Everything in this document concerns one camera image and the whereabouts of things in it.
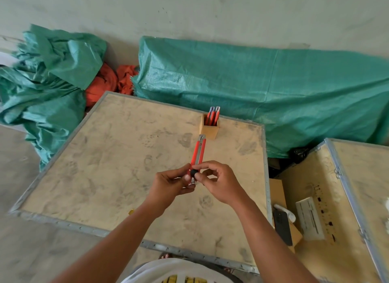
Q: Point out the person's left hand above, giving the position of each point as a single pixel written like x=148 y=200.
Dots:
x=165 y=185

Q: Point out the person's right hand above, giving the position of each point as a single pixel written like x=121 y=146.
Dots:
x=223 y=184

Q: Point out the person's left thumb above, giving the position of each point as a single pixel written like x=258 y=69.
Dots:
x=184 y=178

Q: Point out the person's right thumb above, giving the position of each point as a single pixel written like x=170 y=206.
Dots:
x=209 y=172

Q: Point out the red utility knife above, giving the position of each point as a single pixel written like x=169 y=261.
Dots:
x=207 y=115
x=216 y=115
x=211 y=116
x=198 y=152

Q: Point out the person's left forearm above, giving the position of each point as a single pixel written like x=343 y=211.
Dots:
x=115 y=246

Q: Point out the person's right forearm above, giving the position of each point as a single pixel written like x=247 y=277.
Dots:
x=267 y=243

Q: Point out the small wooden holder box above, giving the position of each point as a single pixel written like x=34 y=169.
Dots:
x=209 y=131

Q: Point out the large wooden crate metal edging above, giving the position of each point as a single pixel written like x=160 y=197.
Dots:
x=115 y=164

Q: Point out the brown cardboard box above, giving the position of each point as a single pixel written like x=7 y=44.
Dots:
x=278 y=191

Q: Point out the person's foot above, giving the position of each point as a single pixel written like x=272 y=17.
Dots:
x=165 y=256

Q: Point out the white plastic charger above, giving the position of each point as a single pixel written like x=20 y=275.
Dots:
x=287 y=211

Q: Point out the black plastic bag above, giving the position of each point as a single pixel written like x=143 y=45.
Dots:
x=299 y=154

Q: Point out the black smartphone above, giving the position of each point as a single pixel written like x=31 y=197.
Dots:
x=282 y=228

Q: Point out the spread green tarp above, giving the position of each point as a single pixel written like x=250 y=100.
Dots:
x=273 y=91

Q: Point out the white paper label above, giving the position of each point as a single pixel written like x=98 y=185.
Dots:
x=310 y=219

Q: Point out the orange cloth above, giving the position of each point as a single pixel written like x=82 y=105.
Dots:
x=106 y=82

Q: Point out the wooden crate with metal latches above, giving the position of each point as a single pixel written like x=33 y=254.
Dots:
x=349 y=219

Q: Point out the crumpled green tarp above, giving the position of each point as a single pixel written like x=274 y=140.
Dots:
x=45 y=88

